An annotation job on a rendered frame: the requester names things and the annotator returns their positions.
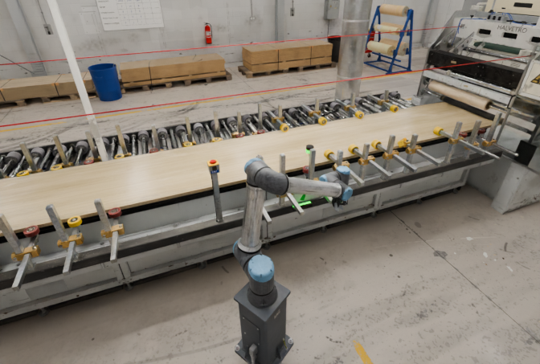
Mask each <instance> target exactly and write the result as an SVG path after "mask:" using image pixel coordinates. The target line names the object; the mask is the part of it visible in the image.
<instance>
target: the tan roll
mask: <svg viewBox="0 0 540 364"><path fill-rule="evenodd" d="M425 84H427V85H429V86H428V88H429V89H430V90H432V91H434V92H438V93H440V94H443V95H445V96H449V97H451V98H453V99H456V100H459V101H462V102H464V103H466V104H470V105H472V106H474V107H477V108H480V109H483V110H485V111H487V110H489V109H490V108H493V109H495V110H497V111H500V112H503V113H507V111H508V110H506V109H503V108H499V107H497V106H495V105H492V104H490V101H491V100H490V99H487V98H484V97H482V96H478V95H476V94H473V93H471V92H466V91H464V90H461V89H459V88H454V87H452V86H449V85H447V84H443V83H441V82H438V81H435V80H433V81H432V82H431V83H429V82H426V83H425Z"/></svg>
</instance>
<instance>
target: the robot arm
mask: <svg viewBox="0 0 540 364"><path fill-rule="evenodd" d="M244 172H245V174H246V175H247V181H246V183H247V185H246V194H245V203H244V211H243V226H242V235H241V238H239V240H238V241H236V242H235V244H234V246H233V253H234V256H235V258H236V259H237V260H238V262H239V264H240V266H241V267H242V269H243V270H244V272H245V274H246V275H247V278H248V279H249V287H248V289H247V299H248V301H249V302H250V304H251V305H253V306H255V307H257V308H261V309H263V308H267V307H269V306H271V305H273V304H274V303H275V301H276V298H277V288H276V286H275V284H274V265H273V262H272V260H271V259H270V258H269V257H268V256H265V255H263V254H262V253H261V245H262V244H261V241H260V227H261V221H262V214H263V209H264V197H265V191H267V192H269V193H271V194H276V195H285V194H286V193H290V194H308V195H317V196H327V197H333V198H332V205H333V208H334V210H335V211H339V209H341V210H343V206H342V205H344V206H345V205H347V204H348V199H349V198H350V197H351V195H352V194H353V190H352V189H351V188H350V187H349V186H348V184H349V178H350V169H349V168H348V167H346V166H338V167H337V169H336V170H335V171H333V172H330V173H327V174H323V175H322V176H320V178H319V181H314V180H308V179H302V178H290V177H288V176H287V175H286V174H282V173H279V172H276V171H275V170H272V169H271V168H270V167H269V166H268V165H267V164H266V163H265V162H264V161H263V160H261V159H260V158H257V157H255V158H252V159H250V160H249V161H248V162H247V163H246V164H245V166H244ZM346 200H347V202H346Z"/></svg>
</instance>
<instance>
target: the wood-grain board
mask: <svg viewBox="0 0 540 364"><path fill-rule="evenodd" d="M476 120H477V119H475V118H472V117H469V116H467V115H465V114H463V113H461V112H457V111H456V110H453V109H451V108H448V107H445V106H443V105H442V104H438V103H434V104H426V105H420V106H415V107H411V108H402V109H399V110H398V111H397V112H392V111H388V112H380V113H375V114H370V115H365V116H363V118H362V119H358V118H357V117H352V118H348V119H343V120H338V121H330V122H327V123H326V125H321V124H315V125H307V126H302V127H297V128H293V129H288V132H286V133H284V132H282V131H281V130H280V131H275V132H270V133H261V134H256V135H252V136H247V137H239V138H234V139H229V140H225V141H217V142H211V143H206V144H202V145H193V146H189V147H184V148H179V149H171V150H166V151H161V152H156V153H148V154H143V155H138V156H134V157H125V158H121V159H116V160H111V161H106V162H97V163H93V164H88V165H83V166H75V167H70V168H66V169H61V170H52V171H47V172H43V173H38V174H30V175H25V176H20V177H16V178H7V179H3V180H0V214H4V216H5V217H6V220H7V221H8V223H9V224H10V226H11V228H12V229H13V231H14V233H19V232H23V231H24V230H25V229H26V228H27V227H29V226H33V225H35V226H38V228H41V227H47V226H51V225H53V223H52V221H51V219H50V217H49V215H48V213H47V211H46V209H45V208H46V206H47V205H49V204H53V205H54V207H55V209H56V211H57V213H58V215H59V217H60V219H61V221H62V223H66V222H67V221H68V220H69V219H70V218H71V217H74V216H79V217H81V218H82V219H83V218H87V217H91V216H94V215H98V213H97V210H96V207H95V204H94V200H95V199H97V198H100V199H101V202H102V203H103V206H104V209H105V212H106V213H108V211H109V210H110V209H112V208H114V207H119V208H120V209H121V210H123V209H127V208H130V207H137V206H141V205H145V204H149V203H152V202H159V201H163V200H167V199H171V198H177V197H181V196H185V195H188V194H195V193H199V192H203V191H207V190H213V187H212V181H211V175H210V173H209V170H208V167H207V161H210V160H215V159H217V160H218V162H219V169H220V173H217V175H218V181H219V188H220V187H225V186H231V185H235V184H239V183H242V182H246V180H247V175H246V174H245V172H244V166H245V164H246V163H247V162H248V161H249V160H250V159H252V158H255V157H256V156H257V155H258V154H259V155H261V156H262V157H264V159H261V160H263V161H264V162H265V163H266V164H267V165H268V166H269V167H270V168H271V169H272V170H275V171H276V172H278V171H280V154H281V153H284V155H285V173H289V172H293V171H297V170H303V166H308V165H309V154H308V153H306V146H307V145H313V146H314V149H315V150H316V157H315V166H321V165H325V164H329V163H333V162H334V161H333V160H332V159H330V160H329V159H327V158H326V157H325V156H324V152H325V151H326V150H327V149H331V150H332V151H333V152H334V155H335V156H337V153H338V150H340V149H341V150H342V151H343V158H342V160H347V159H351V158H355V157H359V156H358V155H357V154H352V153H351V152H349V150H348V148H349V146H350V145H352V144H355V145H356V146H357V147H358V149H359V150H360V151H361V152H362V151H363V146H364V144H365V143H369V144H370V150H369V154H373V153H379V152H382V150H380V149H375V148H373V147H372V146H371V142H372V141H373V140H375V139H377V140H379V141H381V142H382V145H384V146H385V147H386V148H387V145H388V141H389V137H390V135H391V134H394V135H395V136H396V137H395V143H394V147H393V149H397V148H399V145H398V141H400V140H402V139H404V138H406V139H408V140H409V142H411V137H412V134H414V133H416V134H418V135H419V136H418V139H417V142H416V144H419V143H423V142H426V141H433V140H437V139H440V138H445V137H446V136H443V135H440V136H438V135H436V134H434V133H433V130H434V128H435V127H437V126H439V127H441V128H442V129H444V131H445V132H447V133H450V134H451V135H453V132H454V129H455V127H456V123H457V122H458V121H461V122H462V123H463V124H462V126H461V129H460V132H465V133H469V132H472V130H473V127H474V125H475V122H476Z"/></svg>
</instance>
